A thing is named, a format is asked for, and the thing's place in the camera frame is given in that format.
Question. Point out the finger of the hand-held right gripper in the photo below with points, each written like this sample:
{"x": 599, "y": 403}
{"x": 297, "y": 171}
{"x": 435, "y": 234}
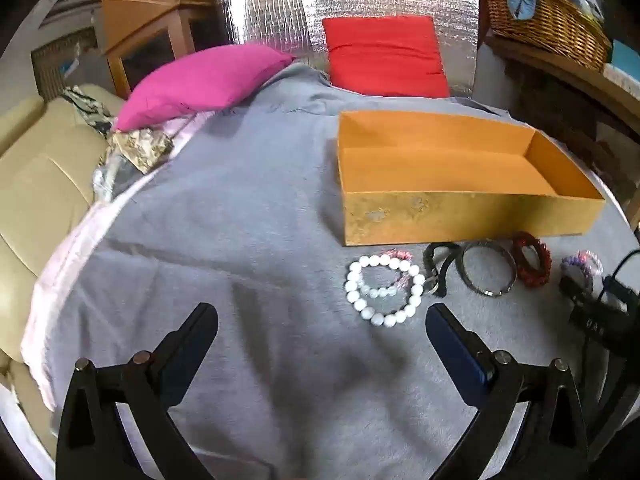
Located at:
{"x": 600, "y": 325}
{"x": 575, "y": 287}

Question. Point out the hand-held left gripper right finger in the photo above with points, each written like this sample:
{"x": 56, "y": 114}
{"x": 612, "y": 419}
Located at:
{"x": 460, "y": 355}

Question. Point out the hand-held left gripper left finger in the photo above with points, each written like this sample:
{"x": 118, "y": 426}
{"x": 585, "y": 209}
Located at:
{"x": 181, "y": 374}

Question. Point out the metal bangle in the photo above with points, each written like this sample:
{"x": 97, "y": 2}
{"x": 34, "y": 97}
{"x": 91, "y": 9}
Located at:
{"x": 467, "y": 280}

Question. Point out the orange cardboard box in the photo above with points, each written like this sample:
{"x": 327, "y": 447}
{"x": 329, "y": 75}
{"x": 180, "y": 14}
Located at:
{"x": 450, "y": 210}

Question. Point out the pale pink sheet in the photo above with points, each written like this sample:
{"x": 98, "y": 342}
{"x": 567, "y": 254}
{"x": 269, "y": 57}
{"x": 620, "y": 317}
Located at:
{"x": 65, "y": 260}

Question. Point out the grey blanket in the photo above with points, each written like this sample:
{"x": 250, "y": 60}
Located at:
{"x": 250, "y": 210}

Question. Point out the wooden shelf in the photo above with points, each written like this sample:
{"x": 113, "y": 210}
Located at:
{"x": 575, "y": 80}

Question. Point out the gold patterned cloth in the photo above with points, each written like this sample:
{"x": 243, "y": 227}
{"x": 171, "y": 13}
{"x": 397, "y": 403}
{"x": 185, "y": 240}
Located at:
{"x": 142, "y": 150}

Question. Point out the teal box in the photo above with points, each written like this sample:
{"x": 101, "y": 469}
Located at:
{"x": 627, "y": 60}

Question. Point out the beige sofa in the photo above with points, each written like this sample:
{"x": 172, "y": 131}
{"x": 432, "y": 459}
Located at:
{"x": 40, "y": 175}

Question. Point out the wicker basket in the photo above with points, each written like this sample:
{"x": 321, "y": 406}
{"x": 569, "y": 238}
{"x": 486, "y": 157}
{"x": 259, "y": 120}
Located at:
{"x": 550, "y": 25}

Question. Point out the dark patterned cloth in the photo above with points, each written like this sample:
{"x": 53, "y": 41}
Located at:
{"x": 90, "y": 110}

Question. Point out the pink pillow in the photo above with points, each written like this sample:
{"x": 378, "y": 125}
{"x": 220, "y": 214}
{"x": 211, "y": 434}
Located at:
{"x": 200, "y": 80}

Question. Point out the red pillow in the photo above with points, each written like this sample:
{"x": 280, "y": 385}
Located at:
{"x": 385, "y": 55}

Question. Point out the wicker chest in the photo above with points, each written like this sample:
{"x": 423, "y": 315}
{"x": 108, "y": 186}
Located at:
{"x": 50, "y": 70}

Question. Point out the wooden cabinet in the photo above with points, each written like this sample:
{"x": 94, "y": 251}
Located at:
{"x": 130, "y": 5}

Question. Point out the silver foil insulation sheet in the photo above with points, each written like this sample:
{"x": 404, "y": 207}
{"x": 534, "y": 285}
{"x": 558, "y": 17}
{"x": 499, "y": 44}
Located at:
{"x": 270, "y": 5}

